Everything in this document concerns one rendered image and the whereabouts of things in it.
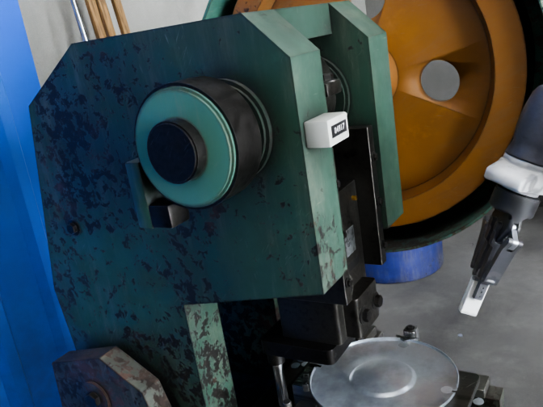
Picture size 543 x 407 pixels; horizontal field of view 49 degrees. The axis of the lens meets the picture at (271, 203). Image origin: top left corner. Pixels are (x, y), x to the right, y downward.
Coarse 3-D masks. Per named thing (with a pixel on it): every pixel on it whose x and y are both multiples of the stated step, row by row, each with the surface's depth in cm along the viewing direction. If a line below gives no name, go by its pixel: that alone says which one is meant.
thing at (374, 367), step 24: (360, 360) 125; (384, 360) 123; (408, 360) 122; (432, 360) 121; (312, 384) 119; (336, 384) 118; (360, 384) 116; (384, 384) 115; (408, 384) 114; (432, 384) 113; (456, 384) 112
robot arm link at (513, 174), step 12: (504, 156) 98; (492, 168) 94; (504, 168) 94; (516, 168) 94; (528, 168) 94; (540, 168) 94; (492, 180) 94; (504, 180) 92; (516, 180) 91; (528, 180) 92; (540, 180) 94; (516, 192) 97; (528, 192) 94; (540, 192) 95
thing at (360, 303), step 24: (360, 240) 118; (360, 264) 118; (360, 288) 114; (288, 312) 115; (312, 312) 112; (336, 312) 109; (360, 312) 110; (288, 336) 117; (312, 336) 114; (336, 336) 111; (360, 336) 112
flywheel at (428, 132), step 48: (240, 0) 144; (288, 0) 142; (336, 0) 136; (432, 0) 125; (480, 0) 117; (432, 48) 128; (480, 48) 124; (528, 48) 118; (480, 96) 127; (528, 96) 124; (432, 144) 135; (480, 144) 126; (432, 192) 135
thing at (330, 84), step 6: (324, 66) 105; (324, 72) 104; (330, 72) 106; (324, 78) 102; (330, 78) 102; (324, 84) 101; (330, 84) 102; (336, 84) 104; (330, 90) 102; (336, 90) 104; (330, 96) 106; (330, 102) 106; (330, 108) 108
